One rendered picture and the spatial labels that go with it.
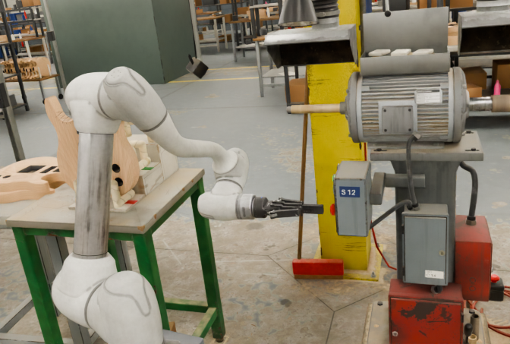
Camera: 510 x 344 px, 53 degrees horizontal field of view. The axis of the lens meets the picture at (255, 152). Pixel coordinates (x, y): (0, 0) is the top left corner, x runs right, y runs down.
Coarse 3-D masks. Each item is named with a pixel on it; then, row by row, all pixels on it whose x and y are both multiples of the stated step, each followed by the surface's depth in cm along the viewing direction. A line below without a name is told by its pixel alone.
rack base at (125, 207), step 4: (136, 196) 208; (140, 196) 207; (144, 196) 209; (112, 200) 206; (72, 204) 207; (112, 204) 202; (124, 204) 201; (128, 204) 201; (132, 204) 200; (68, 208) 205; (72, 208) 204; (112, 208) 199; (116, 208) 198; (120, 208) 198; (124, 208) 197; (128, 208) 198; (124, 212) 197
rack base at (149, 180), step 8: (160, 168) 221; (144, 176) 209; (152, 176) 214; (160, 176) 221; (136, 184) 209; (144, 184) 209; (152, 184) 214; (160, 184) 221; (136, 192) 210; (144, 192) 209
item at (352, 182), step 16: (336, 176) 158; (352, 176) 157; (368, 176) 162; (336, 192) 158; (352, 192) 157; (368, 192) 161; (336, 208) 160; (352, 208) 159; (368, 208) 161; (336, 224) 163; (352, 224) 160; (368, 224) 161
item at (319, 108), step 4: (316, 104) 187; (320, 104) 187; (324, 104) 186; (328, 104) 186; (332, 104) 185; (336, 104) 184; (292, 108) 189; (296, 108) 188; (300, 108) 188; (304, 108) 187; (308, 108) 187; (312, 108) 187; (316, 108) 186; (320, 108) 186; (324, 108) 185; (328, 108) 185; (332, 108) 184; (336, 108) 184; (292, 112) 190; (296, 112) 189; (300, 112) 189; (304, 112) 188; (308, 112) 188; (312, 112) 188; (316, 112) 187; (320, 112) 187; (324, 112) 186; (328, 112) 186
